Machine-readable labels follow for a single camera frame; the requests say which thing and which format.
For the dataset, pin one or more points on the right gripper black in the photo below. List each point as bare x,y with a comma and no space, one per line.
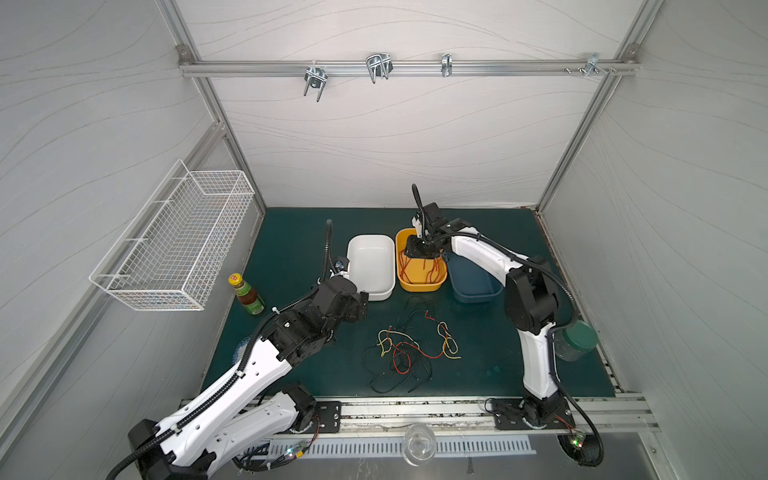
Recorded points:
429,245

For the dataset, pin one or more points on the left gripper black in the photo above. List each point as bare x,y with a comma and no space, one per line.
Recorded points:
356,307

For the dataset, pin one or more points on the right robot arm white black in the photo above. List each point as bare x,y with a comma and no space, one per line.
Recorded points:
537,303

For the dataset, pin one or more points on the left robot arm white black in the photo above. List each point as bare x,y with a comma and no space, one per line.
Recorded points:
217,425

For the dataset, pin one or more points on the yellow plastic bin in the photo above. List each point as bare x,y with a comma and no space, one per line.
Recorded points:
418,275

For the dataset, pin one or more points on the white plastic bin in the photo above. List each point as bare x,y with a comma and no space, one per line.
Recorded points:
372,265

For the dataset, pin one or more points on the blue plastic bin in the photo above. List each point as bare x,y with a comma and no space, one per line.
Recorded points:
471,284

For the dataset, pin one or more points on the sauce bottle yellow cap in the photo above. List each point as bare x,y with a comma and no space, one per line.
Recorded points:
246,295

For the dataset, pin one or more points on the white vent grille strip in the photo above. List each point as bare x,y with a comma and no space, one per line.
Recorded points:
392,447

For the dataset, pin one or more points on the clear glass cup front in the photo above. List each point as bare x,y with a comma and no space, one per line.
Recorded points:
419,445

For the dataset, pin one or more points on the green lidded glass jar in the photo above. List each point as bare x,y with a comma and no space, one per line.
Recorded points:
574,342

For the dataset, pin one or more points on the metal clamp small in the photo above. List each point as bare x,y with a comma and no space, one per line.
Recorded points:
446,65

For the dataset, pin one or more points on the metal u-bolt clamp middle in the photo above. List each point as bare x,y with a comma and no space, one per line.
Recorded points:
379,65

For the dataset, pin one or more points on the metal u-bolt clamp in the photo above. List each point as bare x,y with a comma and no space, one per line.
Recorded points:
379,65
315,79

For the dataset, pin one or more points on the metal u-bolt clamp left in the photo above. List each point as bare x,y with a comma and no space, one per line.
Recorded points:
315,79

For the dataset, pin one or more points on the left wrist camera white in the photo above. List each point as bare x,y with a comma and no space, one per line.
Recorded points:
339,267

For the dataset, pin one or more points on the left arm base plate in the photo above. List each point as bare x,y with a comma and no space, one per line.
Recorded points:
323,417

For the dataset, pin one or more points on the white wire basket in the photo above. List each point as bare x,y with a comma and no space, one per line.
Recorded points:
171,252

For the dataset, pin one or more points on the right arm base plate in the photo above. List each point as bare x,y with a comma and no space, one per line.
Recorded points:
516,414

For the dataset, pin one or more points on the metal bracket right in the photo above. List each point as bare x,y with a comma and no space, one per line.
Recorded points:
591,67

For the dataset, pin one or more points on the aluminium crossbar rail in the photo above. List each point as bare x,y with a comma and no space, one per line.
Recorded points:
401,68

